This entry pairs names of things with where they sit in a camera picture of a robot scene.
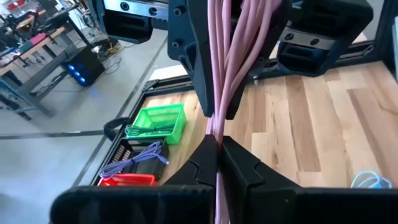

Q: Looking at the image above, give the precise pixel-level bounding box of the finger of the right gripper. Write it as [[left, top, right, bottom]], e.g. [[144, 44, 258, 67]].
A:
[[224, 0, 292, 121], [167, 0, 216, 118]]

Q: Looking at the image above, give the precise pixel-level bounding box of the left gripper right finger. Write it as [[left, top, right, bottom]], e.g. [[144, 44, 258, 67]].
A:
[[220, 136, 398, 224]]

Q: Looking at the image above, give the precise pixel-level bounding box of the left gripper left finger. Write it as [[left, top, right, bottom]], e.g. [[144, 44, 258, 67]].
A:
[[51, 134, 219, 224]]

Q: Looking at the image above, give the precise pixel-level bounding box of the purple USB cable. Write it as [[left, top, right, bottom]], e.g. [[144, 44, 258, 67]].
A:
[[99, 141, 170, 181]]

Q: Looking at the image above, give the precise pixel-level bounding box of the pink braided USB cable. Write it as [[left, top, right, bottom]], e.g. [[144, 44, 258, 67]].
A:
[[205, 0, 282, 224]]

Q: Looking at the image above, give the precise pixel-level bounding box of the light blue USB cable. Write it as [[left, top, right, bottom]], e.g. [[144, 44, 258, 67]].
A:
[[350, 170, 394, 190]]

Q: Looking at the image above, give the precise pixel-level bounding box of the green USB cable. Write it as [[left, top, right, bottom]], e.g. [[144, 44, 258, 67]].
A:
[[124, 123, 177, 138]]

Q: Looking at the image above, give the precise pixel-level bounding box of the red plastic basket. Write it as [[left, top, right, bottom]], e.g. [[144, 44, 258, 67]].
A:
[[98, 173, 156, 187]]

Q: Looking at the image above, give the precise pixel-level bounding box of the black plastic basket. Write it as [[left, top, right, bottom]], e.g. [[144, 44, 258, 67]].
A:
[[101, 136, 170, 181]]

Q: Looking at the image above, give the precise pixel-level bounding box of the green plastic basket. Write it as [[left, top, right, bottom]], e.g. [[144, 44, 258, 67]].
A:
[[126, 103, 187, 146]]

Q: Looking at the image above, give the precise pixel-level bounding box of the black computer tower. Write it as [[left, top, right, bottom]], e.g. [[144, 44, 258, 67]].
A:
[[60, 46, 106, 88]]

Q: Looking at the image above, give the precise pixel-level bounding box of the grey metal leg table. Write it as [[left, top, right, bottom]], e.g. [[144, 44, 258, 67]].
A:
[[0, 26, 75, 119]]

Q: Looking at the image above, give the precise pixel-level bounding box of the black table handle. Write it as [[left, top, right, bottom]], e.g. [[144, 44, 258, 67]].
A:
[[103, 116, 130, 141]]

